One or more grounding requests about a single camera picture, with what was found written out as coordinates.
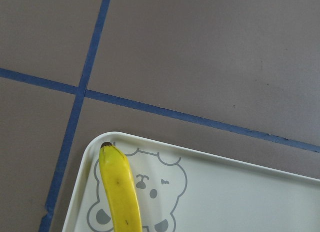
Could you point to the yellow banana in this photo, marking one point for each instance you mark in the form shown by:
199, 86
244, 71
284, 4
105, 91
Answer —
118, 182

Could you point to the white bear tray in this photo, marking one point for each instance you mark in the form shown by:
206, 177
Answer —
180, 189

